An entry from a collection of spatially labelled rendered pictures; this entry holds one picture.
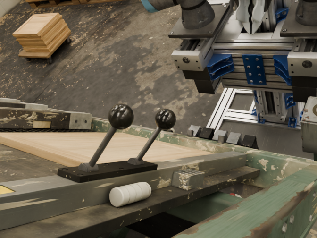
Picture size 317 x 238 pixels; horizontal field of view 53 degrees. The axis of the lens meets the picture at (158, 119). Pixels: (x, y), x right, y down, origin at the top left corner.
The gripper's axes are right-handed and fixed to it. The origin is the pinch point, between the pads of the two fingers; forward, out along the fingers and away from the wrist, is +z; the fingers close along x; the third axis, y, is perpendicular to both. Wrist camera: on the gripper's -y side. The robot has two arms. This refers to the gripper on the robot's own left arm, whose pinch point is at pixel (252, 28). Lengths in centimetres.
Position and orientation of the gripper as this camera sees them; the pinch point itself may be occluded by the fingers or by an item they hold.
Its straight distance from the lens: 80.4
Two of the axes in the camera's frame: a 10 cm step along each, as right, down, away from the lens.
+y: -5.7, 3.5, -7.4
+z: 0.9, 9.2, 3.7
